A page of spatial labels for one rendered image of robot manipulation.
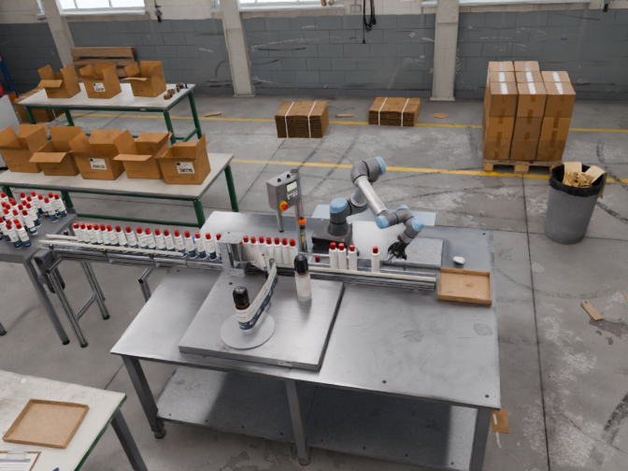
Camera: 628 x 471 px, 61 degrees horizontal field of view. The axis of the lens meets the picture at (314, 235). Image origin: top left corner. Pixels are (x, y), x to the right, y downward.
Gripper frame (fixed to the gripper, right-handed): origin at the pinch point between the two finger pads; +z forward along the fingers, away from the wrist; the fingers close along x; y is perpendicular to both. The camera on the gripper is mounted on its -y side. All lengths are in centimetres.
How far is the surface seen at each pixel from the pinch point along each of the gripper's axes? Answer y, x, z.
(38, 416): 129, -130, 98
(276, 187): 1, -80, -7
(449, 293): 7.5, 40.0, -4.1
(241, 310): 64, -64, 30
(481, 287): -1, 56, -14
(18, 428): 138, -135, 101
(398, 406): 46, 49, 62
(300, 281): 32, -42, 21
